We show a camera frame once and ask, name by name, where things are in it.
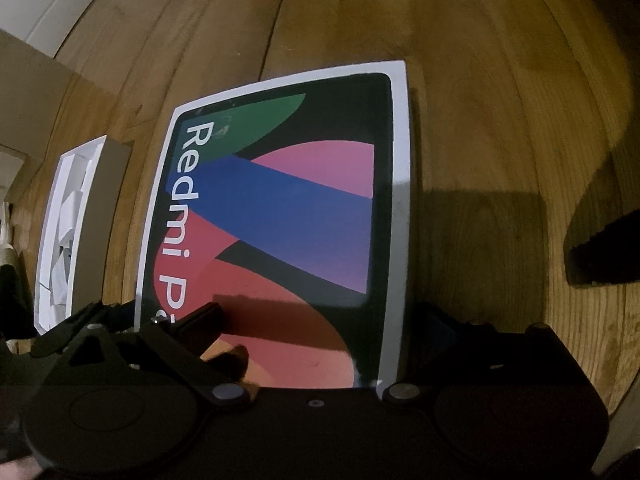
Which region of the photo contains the wooden desktop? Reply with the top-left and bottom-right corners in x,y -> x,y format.
0,0 -> 640,426

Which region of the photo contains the open white box tray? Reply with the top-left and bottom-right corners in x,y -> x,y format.
34,135 -> 134,337

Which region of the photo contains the white door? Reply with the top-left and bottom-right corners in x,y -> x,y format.
0,0 -> 109,59

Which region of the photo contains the brown cardboard box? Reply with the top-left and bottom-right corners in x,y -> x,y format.
0,30 -> 77,161

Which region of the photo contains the colourful tablet box lid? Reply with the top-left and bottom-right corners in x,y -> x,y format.
134,60 -> 426,392

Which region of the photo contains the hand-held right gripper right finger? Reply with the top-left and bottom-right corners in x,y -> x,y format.
379,302 -> 567,407

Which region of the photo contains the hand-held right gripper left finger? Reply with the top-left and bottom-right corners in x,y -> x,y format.
31,301 -> 252,407

